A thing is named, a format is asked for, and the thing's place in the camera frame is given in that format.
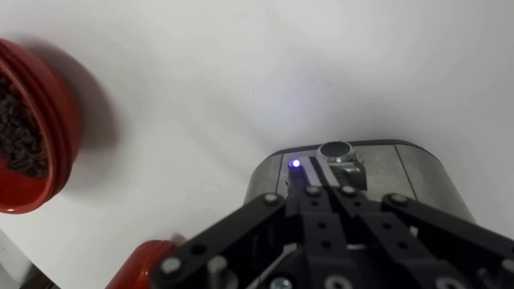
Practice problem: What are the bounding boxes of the silver toaster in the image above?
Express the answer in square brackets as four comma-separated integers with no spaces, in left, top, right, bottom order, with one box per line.
[246,140,474,222]

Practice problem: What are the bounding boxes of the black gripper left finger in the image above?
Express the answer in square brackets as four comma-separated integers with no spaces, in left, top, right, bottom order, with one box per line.
[287,185,348,289]

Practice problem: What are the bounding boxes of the red bowl with dark contents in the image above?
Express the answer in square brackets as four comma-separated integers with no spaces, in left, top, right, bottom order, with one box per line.
[0,39,83,214]

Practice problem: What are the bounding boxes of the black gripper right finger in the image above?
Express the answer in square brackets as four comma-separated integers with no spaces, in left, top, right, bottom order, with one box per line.
[334,184,430,289]

